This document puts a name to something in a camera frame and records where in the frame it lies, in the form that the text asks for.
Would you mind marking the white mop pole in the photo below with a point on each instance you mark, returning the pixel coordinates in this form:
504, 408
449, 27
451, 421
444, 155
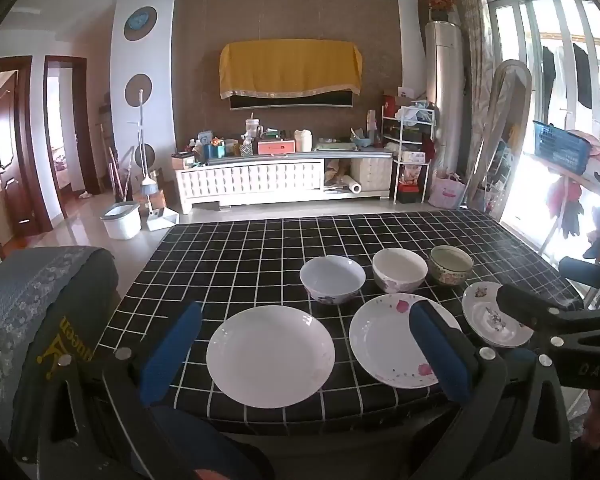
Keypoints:
140, 125

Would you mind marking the white jar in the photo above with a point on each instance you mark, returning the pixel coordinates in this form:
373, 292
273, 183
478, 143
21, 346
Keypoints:
303, 141

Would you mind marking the white woven storage box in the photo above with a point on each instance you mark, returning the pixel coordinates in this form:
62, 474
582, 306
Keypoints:
372, 172

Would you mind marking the standing air conditioner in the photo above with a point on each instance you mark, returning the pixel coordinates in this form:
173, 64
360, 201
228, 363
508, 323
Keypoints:
444, 95

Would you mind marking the chair with blue cover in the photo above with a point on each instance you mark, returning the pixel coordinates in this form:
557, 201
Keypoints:
25, 310

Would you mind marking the clothes on drying rack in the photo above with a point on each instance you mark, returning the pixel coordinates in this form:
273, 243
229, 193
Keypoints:
570, 205

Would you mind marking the white television cabinet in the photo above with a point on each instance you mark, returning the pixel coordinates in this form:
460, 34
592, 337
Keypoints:
260, 177

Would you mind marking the small decorated white plate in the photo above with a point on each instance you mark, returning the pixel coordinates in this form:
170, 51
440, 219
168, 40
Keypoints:
485, 317

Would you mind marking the folded leaning board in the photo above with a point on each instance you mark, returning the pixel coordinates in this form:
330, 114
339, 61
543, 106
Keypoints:
502, 120

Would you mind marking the patterned curtain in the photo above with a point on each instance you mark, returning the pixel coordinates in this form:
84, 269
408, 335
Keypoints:
475, 35

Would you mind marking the pink bag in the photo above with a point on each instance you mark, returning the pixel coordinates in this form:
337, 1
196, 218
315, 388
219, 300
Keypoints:
447, 191

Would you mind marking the round blue wall decoration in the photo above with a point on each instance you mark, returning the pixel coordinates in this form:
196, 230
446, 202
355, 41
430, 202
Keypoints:
140, 22

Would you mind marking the yellow cloth cover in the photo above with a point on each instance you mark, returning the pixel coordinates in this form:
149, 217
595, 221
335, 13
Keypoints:
290, 67

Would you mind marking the round brown wall decoration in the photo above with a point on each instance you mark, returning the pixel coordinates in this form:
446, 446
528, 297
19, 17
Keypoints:
138, 89

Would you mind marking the green patterned bowl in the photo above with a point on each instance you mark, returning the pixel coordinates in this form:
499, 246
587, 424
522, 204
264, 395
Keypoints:
450, 262

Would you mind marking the plain white plate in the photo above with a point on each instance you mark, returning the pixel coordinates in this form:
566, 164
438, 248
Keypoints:
270, 355

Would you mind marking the blue plastic basket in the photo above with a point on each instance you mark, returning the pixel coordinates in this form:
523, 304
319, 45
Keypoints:
562, 146

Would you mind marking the brown wooden door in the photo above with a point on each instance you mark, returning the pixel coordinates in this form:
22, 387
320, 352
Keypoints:
7, 150

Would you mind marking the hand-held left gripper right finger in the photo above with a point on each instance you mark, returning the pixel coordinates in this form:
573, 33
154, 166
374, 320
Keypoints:
440, 355

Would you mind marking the black checked tablecloth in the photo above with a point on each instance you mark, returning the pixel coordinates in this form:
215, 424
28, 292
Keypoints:
260, 245

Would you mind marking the pink drawer box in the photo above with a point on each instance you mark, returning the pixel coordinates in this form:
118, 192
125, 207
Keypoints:
276, 147

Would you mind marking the white dustpan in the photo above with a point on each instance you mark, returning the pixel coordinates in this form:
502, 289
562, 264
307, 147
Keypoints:
162, 219

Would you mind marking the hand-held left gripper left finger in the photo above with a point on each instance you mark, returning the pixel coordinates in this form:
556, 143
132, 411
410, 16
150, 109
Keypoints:
171, 355

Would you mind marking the white mop bucket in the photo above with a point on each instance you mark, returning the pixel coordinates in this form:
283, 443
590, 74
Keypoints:
121, 222

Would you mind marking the white bowl with pink flower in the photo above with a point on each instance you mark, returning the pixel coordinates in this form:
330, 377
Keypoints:
399, 267

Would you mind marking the brown door frame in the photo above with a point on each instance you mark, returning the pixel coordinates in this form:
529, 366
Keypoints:
80, 125

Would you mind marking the bluish white bowl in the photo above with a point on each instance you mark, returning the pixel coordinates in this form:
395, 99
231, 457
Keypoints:
332, 277

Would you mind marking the white shelf rack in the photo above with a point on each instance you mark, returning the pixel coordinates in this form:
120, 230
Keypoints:
407, 160

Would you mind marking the white paper roll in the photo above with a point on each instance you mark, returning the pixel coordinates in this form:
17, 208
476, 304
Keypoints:
352, 187

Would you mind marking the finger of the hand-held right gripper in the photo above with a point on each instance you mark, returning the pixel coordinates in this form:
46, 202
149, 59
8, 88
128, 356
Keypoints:
525, 305
587, 270

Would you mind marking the white plate with pink flowers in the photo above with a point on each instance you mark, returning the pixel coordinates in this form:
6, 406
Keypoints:
385, 340

